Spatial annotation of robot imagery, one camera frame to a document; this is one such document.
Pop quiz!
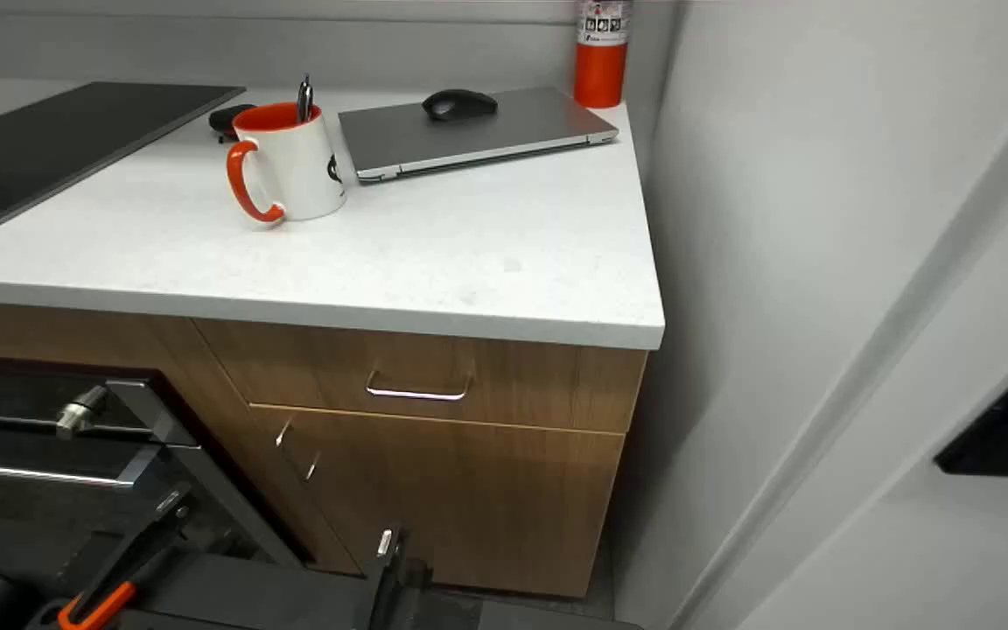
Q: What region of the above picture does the wooden drawer front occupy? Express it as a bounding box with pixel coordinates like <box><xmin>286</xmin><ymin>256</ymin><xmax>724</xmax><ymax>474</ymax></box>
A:
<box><xmin>196</xmin><ymin>317</ymin><xmax>651</xmax><ymax>438</ymax></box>

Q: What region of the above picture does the grey closed laptop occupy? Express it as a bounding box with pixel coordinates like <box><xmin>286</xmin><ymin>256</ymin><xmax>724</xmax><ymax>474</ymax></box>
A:
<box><xmin>337</xmin><ymin>79</ymin><xmax>624</xmax><ymax>190</ymax></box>

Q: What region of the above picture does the wooden cabinet door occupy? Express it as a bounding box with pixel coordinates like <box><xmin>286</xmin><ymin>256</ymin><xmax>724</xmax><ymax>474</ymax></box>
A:
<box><xmin>244</xmin><ymin>403</ymin><xmax>629</xmax><ymax>601</ymax></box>

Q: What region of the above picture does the black computer mouse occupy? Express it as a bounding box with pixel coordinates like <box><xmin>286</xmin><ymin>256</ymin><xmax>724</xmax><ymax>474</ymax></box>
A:
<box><xmin>420</xmin><ymin>88</ymin><xmax>502</xmax><ymax>125</ymax></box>

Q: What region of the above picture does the orange white spray can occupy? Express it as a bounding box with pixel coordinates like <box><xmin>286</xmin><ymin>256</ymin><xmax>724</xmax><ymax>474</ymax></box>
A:
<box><xmin>572</xmin><ymin>0</ymin><xmax>636</xmax><ymax>113</ymax></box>

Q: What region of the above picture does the black glass cooktop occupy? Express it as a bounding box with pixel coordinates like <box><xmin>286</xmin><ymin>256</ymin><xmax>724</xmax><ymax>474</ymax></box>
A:
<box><xmin>0</xmin><ymin>78</ymin><xmax>249</xmax><ymax>239</ymax></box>

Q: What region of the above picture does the silver drawer handle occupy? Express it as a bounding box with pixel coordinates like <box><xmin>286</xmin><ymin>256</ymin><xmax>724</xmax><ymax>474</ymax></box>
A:
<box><xmin>363</xmin><ymin>367</ymin><xmax>473</xmax><ymax>407</ymax></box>

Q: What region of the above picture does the white mug orange handle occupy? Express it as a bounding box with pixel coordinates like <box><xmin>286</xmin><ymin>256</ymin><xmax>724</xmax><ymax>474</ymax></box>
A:
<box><xmin>225</xmin><ymin>100</ymin><xmax>349</xmax><ymax>229</ymax></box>

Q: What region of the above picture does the black post silver tip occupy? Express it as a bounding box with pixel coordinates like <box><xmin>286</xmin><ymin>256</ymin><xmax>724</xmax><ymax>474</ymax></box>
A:
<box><xmin>362</xmin><ymin>524</ymin><xmax>433</xmax><ymax>630</ymax></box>

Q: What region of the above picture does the orange black clamp handle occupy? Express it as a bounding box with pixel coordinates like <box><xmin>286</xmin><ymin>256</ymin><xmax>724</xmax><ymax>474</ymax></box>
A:
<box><xmin>53</xmin><ymin>512</ymin><xmax>186</xmax><ymax>630</ymax></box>

